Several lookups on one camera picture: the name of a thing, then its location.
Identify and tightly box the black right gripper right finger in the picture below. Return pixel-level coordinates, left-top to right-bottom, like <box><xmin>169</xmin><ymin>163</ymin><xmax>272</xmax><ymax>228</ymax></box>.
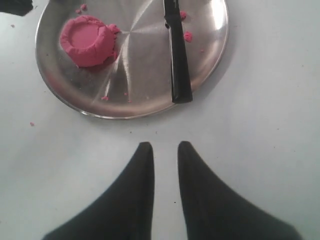
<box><xmin>177</xmin><ymin>141</ymin><xmax>302</xmax><ymax>240</ymax></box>

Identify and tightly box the black knife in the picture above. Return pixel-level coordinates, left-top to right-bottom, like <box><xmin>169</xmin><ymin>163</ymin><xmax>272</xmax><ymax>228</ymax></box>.
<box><xmin>163</xmin><ymin>0</ymin><xmax>193</xmax><ymax>104</ymax></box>

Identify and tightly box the round steel plate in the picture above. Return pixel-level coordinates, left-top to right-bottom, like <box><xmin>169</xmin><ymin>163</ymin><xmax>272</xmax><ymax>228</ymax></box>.
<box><xmin>35</xmin><ymin>0</ymin><xmax>229</xmax><ymax>120</ymax></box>

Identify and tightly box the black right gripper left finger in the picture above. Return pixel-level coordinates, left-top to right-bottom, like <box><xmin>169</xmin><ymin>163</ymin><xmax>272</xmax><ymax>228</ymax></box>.
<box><xmin>44</xmin><ymin>142</ymin><xmax>153</xmax><ymax>240</ymax></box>

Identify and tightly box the pink dough crumb small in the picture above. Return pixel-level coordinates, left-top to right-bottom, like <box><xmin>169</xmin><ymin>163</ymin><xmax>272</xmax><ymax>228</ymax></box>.
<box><xmin>183</xmin><ymin>31</ymin><xmax>193</xmax><ymax>43</ymax></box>

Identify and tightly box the pink dough lump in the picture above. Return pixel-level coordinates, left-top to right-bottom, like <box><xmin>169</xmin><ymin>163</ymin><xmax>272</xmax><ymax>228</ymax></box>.
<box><xmin>59</xmin><ymin>15</ymin><xmax>121</xmax><ymax>68</ymax></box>

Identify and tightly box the pink dough crumb large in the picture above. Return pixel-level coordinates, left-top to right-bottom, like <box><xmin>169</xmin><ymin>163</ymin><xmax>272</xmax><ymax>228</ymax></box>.
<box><xmin>179</xmin><ymin>11</ymin><xmax>187</xmax><ymax>21</ymax></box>

